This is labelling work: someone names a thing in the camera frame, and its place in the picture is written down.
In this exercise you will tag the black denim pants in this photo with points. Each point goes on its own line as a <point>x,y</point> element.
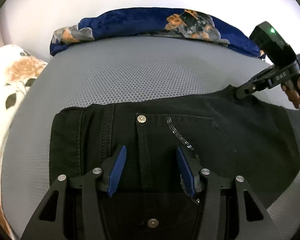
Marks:
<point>230,137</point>

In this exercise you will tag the person's right hand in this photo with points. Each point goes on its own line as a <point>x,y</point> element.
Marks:
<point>291,92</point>

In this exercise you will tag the white floral pillow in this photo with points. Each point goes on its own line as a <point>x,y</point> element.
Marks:
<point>18,71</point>

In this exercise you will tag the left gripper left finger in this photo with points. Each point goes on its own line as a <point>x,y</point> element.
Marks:
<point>71,207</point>

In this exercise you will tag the blue floral blanket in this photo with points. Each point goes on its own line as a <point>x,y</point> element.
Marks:
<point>161,22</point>

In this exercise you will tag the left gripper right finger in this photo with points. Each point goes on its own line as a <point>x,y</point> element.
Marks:
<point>228,208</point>

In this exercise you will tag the grey mesh mattress cover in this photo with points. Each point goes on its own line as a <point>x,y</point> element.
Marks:
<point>119,70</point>

